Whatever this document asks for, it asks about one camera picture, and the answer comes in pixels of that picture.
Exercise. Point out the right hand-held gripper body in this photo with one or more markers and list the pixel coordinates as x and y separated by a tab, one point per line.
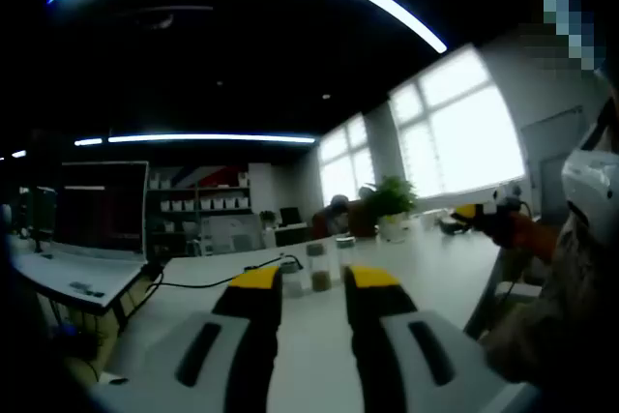
502	197

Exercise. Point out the large window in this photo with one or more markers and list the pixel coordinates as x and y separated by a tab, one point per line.
343	161
459	132

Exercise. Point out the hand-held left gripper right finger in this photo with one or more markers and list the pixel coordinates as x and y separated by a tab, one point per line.
464	369

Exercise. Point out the brown paper bag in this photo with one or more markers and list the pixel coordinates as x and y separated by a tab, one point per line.
362	219

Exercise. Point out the white panel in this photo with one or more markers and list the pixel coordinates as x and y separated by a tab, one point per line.
232	234

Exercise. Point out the black desktop monitor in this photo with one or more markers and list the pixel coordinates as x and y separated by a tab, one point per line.
290	216

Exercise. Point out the grey door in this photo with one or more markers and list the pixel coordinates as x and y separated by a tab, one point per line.
551	161

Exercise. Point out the green potted plant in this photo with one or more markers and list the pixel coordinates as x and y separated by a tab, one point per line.
392	195

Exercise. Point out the ceiling light strip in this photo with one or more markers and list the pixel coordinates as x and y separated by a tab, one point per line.
425	31
213	138

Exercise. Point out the person's right hand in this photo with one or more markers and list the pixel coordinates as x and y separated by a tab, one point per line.
508	234

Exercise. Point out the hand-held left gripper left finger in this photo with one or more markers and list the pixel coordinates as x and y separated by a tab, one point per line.
145	364

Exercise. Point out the shelf with white bins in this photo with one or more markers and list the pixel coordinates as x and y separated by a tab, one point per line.
213	202

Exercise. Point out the white laptop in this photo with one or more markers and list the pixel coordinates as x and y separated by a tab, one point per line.
97	210

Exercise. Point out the white chest device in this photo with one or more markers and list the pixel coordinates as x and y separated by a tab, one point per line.
590	181

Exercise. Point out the small potted plant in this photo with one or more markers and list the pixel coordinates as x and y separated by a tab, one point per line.
267	217

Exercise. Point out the glass seasoning bottle steel lid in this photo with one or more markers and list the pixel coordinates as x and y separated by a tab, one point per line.
320	270
291	282
345	253

